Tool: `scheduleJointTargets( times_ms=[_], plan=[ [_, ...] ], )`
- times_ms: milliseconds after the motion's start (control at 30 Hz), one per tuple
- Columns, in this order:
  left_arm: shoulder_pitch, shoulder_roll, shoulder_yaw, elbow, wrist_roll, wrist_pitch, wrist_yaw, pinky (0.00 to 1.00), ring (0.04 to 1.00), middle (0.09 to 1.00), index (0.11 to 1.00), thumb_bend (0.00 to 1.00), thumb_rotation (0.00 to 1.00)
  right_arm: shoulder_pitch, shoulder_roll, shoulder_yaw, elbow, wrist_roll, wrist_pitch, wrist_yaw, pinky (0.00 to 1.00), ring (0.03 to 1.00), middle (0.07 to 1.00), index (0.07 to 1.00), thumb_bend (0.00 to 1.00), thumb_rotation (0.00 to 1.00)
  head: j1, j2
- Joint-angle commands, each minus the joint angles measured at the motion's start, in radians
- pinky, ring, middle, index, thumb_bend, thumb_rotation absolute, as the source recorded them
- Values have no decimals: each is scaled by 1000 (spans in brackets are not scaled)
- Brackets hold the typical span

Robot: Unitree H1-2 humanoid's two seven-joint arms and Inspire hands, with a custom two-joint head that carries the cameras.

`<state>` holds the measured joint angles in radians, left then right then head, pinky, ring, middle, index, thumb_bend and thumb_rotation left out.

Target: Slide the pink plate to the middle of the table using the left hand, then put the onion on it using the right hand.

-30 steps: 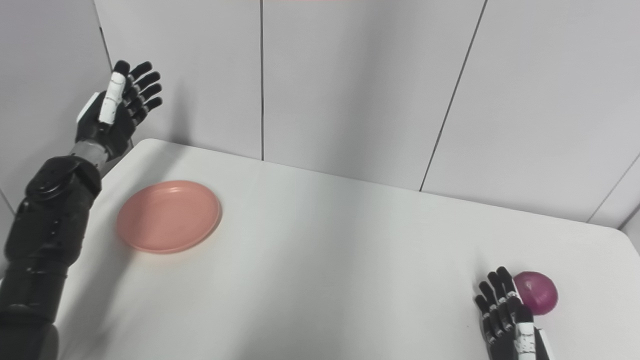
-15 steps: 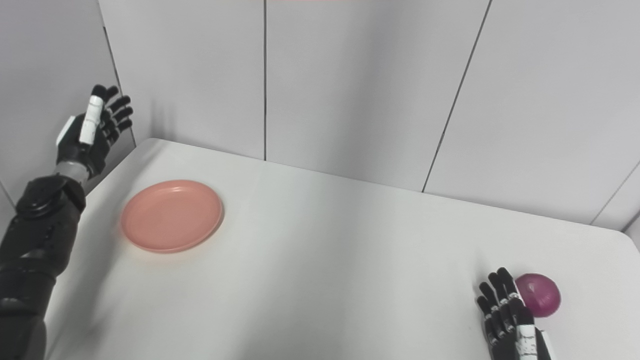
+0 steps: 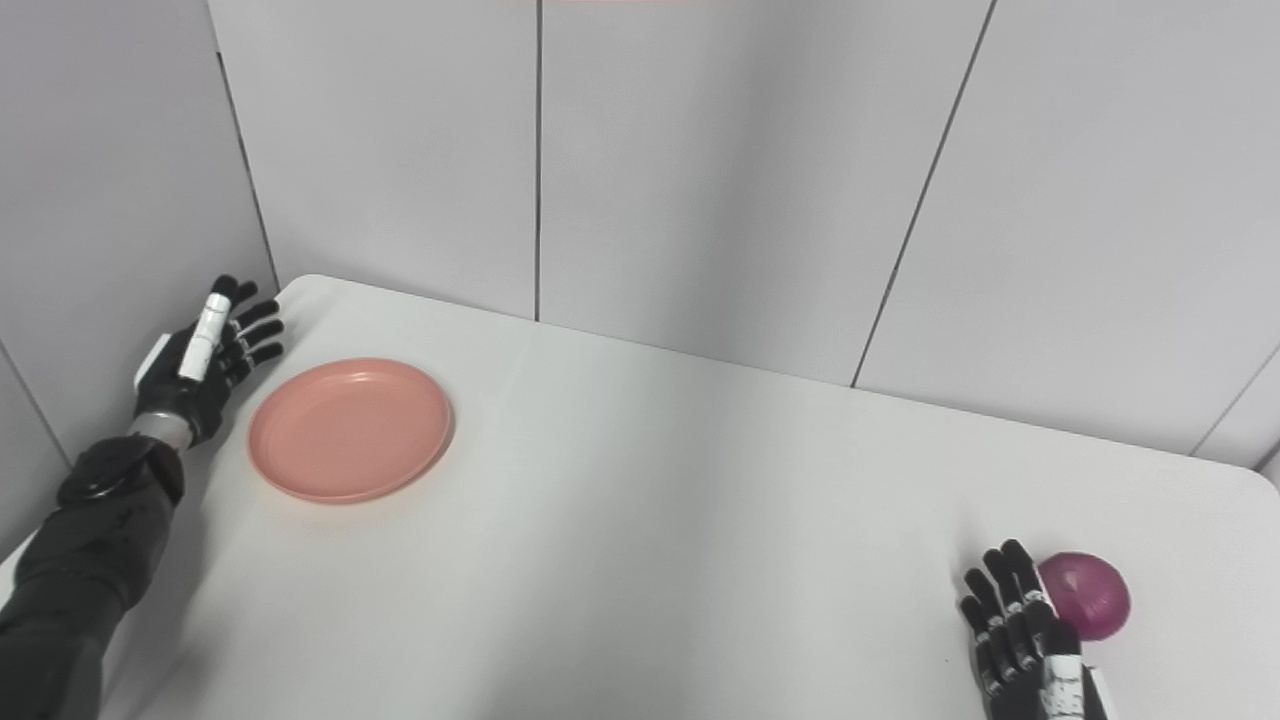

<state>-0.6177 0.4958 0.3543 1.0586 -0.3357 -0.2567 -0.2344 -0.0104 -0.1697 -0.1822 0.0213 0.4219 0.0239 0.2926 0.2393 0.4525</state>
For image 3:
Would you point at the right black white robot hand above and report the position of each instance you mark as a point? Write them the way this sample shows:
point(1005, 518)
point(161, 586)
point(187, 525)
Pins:
point(1035, 660)

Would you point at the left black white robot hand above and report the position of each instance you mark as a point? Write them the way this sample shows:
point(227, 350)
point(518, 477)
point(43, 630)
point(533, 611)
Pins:
point(200, 370)

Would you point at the red onion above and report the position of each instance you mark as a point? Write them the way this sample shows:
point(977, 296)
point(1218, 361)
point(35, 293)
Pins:
point(1090, 598)

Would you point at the pink round plate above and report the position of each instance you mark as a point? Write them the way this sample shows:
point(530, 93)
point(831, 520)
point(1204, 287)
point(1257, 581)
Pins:
point(350, 430)

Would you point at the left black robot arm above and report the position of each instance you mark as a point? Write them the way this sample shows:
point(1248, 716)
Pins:
point(80, 560)

